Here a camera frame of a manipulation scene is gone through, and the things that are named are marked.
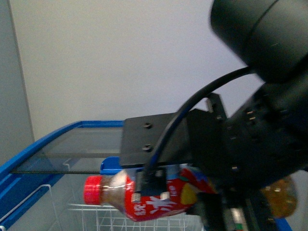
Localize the white wire freezer basket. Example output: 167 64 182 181
0 184 204 231

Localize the white chest freezer blue rim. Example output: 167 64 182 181
0 117 279 231

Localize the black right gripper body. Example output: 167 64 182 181
187 81 308 231

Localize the glass sliding freezer lid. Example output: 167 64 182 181
11 128 122 175

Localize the red ice tea bottle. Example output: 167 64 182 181
83 165 298 222

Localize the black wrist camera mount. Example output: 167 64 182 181
119 113 193 168

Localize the black camera cable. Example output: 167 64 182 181
144 66 253 179

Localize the blue lid handle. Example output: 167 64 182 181
100 156 122 176

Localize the grey cabinet beside freezer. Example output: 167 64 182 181
0 0 34 165

